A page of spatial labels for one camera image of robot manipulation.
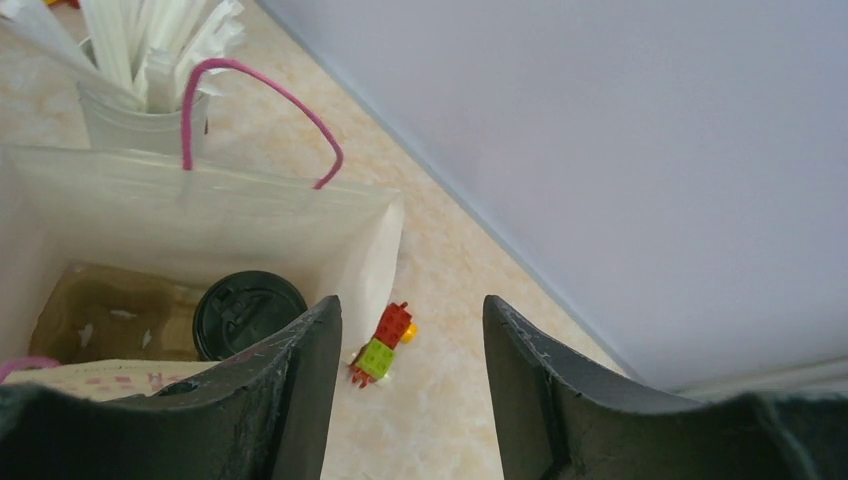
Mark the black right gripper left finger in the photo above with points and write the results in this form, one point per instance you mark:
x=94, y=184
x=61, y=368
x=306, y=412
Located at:
x=264, y=413

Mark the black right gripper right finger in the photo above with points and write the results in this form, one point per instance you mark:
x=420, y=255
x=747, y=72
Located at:
x=561, y=415

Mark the black coffee cup lid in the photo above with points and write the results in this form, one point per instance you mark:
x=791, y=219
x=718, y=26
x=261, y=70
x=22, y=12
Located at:
x=242, y=309

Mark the beige pink cake bag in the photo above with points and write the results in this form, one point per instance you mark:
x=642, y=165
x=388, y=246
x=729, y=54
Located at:
x=194, y=224

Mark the red green toy car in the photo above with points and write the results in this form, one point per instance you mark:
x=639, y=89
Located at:
x=372, y=363

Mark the brown carrier inside bag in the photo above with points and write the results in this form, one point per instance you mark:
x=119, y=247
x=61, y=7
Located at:
x=101, y=313

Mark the white straw holder cup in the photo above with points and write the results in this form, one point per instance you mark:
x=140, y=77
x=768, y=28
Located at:
x=110, y=126

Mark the white wrapped straws bundle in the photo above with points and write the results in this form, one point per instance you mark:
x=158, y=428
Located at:
x=137, y=54

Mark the orange red toy car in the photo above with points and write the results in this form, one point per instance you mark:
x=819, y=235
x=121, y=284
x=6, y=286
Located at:
x=55, y=3

